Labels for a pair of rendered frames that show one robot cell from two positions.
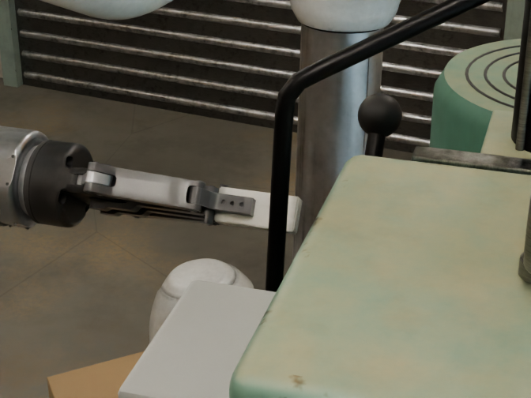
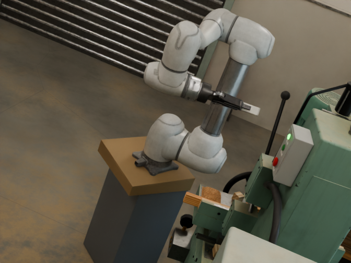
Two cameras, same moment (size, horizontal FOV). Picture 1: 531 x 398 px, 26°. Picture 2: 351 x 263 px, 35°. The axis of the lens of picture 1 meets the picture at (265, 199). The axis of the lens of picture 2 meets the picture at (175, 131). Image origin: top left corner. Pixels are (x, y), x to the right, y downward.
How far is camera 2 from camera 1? 1.30 m
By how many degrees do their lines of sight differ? 18
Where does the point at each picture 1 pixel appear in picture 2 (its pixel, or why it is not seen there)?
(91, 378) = (115, 142)
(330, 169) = not seen: hidden behind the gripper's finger
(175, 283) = (165, 119)
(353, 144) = (234, 93)
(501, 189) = (338, 119)
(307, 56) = (230, 67)
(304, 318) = (326, 132)
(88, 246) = (42, 94)
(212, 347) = (303, 134)
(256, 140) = (100, 66)
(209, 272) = (174, 118)
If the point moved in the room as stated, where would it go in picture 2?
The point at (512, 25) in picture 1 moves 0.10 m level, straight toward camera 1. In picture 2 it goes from (209, 48) to (210, 51)
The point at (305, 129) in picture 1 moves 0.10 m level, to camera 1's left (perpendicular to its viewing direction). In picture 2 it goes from (222, 86) to (202, 81)
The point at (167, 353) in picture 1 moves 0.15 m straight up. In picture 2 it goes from (298, 134) to (320, 91)
